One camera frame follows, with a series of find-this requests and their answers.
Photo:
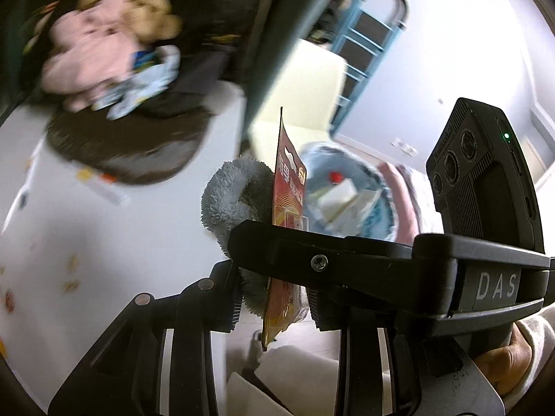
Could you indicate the grey fluffy cloth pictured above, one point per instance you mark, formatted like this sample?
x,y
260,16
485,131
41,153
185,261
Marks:
x,y
234,199

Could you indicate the white blue printed bag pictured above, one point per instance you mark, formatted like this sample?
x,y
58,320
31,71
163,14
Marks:
x,y
143,80

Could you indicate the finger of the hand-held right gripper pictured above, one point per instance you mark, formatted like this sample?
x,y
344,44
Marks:
x,y
347,268

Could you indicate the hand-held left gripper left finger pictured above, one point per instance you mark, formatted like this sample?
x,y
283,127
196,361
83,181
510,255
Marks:
x,y
217,303

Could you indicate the pink striped cloth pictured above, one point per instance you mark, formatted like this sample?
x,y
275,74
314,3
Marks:
x,y
407,208

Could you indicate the white pen dark cap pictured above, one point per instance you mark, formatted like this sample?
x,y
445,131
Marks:
x,y
34,162

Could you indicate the blue step ladder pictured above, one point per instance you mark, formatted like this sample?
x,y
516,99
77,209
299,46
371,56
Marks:
x,y
368,21

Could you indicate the white marker orange label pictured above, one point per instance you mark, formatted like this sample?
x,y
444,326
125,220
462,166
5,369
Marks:
x,y
106,190

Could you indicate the dark red candy wrapper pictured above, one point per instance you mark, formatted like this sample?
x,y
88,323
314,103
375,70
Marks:
x,y
8,301

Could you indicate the tan plush toy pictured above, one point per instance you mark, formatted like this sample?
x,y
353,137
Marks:
x,y
138,4

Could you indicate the person's right forearm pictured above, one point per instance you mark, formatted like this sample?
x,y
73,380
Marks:
x,y
541,346

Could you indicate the person's right hand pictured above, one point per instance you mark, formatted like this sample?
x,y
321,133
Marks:
x,y
507,362

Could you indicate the blue plastic bag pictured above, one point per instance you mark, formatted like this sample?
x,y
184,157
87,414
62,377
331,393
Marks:
x,y
321,167

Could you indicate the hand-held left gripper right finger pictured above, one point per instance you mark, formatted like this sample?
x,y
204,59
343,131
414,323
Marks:
x,y
329,314

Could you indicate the cream chair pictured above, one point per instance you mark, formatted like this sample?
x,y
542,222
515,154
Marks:
x,y
303,91

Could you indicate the white wall outlet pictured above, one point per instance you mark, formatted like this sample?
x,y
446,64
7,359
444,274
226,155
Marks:
x,y
403,147

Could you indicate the dark brown fuzzy mat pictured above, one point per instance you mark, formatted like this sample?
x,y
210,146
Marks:
x,y
130,147

